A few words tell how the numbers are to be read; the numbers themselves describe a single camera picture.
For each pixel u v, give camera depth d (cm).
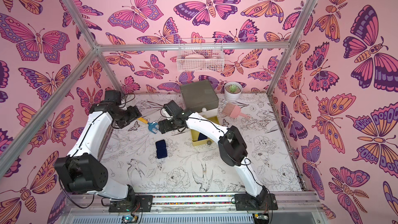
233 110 109
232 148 53
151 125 103
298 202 75
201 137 94
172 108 69
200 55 95
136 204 72
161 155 90
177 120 67
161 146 92
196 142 90
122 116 69
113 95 65
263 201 65
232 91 108
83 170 43
